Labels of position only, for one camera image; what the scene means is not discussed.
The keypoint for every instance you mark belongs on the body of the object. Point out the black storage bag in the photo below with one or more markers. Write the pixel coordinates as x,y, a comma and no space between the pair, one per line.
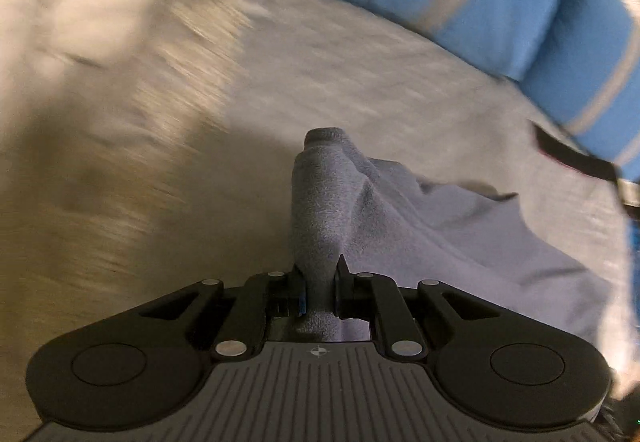
589,165

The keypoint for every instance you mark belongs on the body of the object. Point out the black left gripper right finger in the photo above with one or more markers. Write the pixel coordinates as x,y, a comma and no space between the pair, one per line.
377,300

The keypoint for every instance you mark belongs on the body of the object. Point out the grey-blue sweatshirt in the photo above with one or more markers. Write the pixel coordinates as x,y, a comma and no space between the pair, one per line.
382,219

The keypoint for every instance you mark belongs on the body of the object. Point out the grey quilted bedspread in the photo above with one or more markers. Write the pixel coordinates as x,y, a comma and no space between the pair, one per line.
148,143

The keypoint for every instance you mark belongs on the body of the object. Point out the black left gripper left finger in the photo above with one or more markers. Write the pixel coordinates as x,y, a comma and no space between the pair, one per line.
263,298

